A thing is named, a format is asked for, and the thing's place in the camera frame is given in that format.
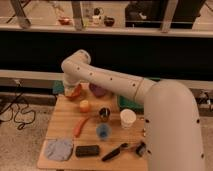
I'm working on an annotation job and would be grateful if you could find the blue folded cloth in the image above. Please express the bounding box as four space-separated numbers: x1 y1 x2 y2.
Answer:
44 139 74 161

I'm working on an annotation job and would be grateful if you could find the green plastic tray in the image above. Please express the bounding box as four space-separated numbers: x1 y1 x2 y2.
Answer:
117 96 143 112

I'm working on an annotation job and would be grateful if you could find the orange bowl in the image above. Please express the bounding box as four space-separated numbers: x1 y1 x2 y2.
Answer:
65 84 82 99

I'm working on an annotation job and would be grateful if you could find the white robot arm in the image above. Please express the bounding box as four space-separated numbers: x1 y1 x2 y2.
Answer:
61 50 205 171

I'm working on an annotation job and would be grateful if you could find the purple bowl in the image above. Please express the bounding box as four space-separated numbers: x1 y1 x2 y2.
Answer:
89 83 107 97

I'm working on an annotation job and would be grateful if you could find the white paper cup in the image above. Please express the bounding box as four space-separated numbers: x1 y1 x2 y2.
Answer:
120 109 136 129

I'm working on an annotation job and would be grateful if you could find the small metal cup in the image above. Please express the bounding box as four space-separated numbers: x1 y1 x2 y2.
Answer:
99 107 111 122

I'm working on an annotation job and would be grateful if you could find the white mug on shelf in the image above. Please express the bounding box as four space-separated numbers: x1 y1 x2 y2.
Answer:
92 15 102 25

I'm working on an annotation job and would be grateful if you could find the black cable on floor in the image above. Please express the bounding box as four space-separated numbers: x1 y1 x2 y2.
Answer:
0 83 37 131

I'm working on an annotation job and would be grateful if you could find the red bowl on shelf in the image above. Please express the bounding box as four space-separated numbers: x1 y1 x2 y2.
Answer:
58 17 71 25

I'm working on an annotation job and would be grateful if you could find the orange carrot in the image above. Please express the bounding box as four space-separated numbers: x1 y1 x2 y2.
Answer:
73 117 89 137

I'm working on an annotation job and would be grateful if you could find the orange fruit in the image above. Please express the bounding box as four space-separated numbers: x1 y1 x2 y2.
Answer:
79 100 91 113

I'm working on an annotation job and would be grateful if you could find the small black brush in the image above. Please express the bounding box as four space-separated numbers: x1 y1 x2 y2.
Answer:
135 141 146 157

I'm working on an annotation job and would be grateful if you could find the blue plastic cup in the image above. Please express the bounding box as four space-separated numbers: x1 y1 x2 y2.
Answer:
96 123 111 140

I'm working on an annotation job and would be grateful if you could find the teal sponge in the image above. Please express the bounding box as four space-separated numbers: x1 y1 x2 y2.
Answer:
52 80 64 94

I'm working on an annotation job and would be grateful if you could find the dark bowl on shelf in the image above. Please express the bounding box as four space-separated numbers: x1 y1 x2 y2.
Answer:
104 17 115 27

